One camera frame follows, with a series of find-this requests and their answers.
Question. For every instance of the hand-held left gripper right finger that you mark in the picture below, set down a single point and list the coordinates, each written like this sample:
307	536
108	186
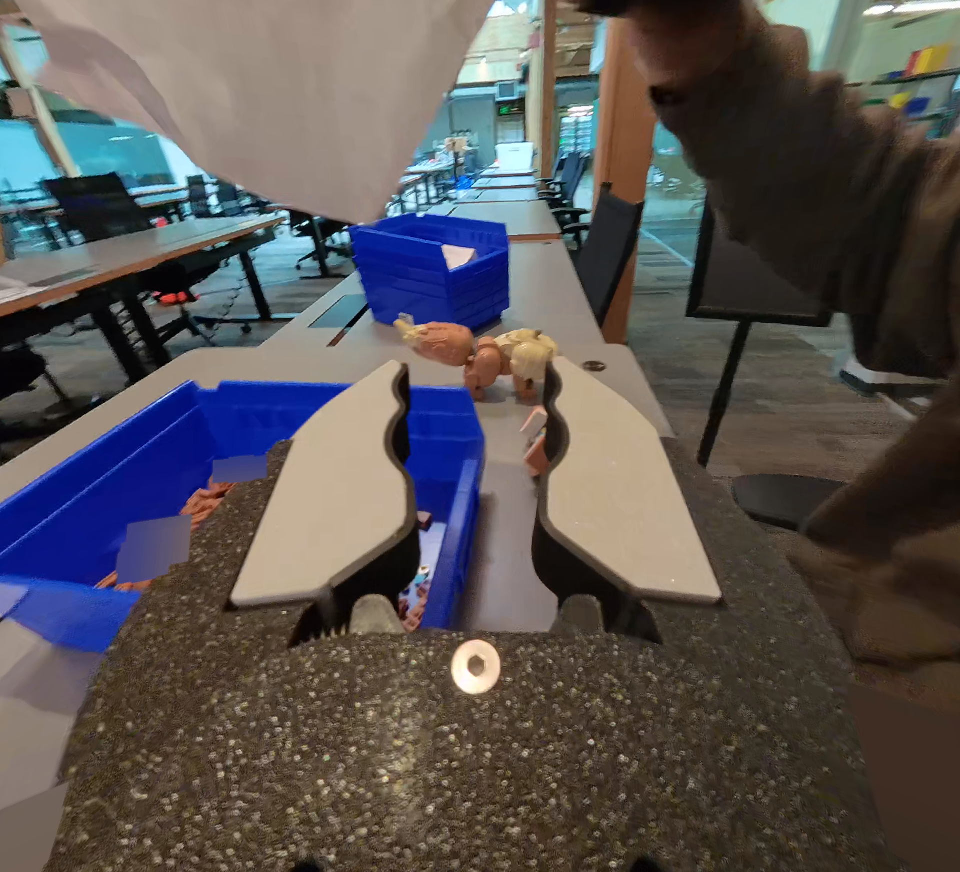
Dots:
630	497

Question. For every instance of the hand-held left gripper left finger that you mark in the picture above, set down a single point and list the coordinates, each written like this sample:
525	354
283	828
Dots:
315	497

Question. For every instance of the pile of brown lego pieces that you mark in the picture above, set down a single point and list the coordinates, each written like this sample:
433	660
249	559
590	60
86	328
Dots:
206	501

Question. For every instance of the blue plastic parts bin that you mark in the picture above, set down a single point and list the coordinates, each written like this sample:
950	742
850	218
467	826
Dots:
75	497

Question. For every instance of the person's right forearm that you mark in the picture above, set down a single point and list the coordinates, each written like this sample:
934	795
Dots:
825	175

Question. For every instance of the colourful small lego assembly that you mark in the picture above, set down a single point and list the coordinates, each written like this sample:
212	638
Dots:
538	456

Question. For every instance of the tan brown lego animal model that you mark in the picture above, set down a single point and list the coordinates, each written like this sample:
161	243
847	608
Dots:
450	347

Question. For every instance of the person's right hand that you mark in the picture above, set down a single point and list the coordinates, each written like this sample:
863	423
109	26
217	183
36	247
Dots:
682	44

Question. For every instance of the wooden column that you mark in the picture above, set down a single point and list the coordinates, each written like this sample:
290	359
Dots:
626	122

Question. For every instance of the stack of blue bins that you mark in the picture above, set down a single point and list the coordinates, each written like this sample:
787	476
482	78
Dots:
420	295

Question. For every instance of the black monitor on stand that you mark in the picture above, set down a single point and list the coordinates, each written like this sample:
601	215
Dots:
750	272

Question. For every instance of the person's brown jacket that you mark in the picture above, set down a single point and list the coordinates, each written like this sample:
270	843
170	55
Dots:
885	572

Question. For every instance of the white paper scrap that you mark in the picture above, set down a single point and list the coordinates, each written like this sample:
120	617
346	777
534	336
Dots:
456	257

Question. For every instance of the wooden top office desk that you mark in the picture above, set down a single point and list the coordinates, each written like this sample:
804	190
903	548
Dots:
150	250

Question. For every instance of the black office chair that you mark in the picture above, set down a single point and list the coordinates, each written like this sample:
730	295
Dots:
97	201

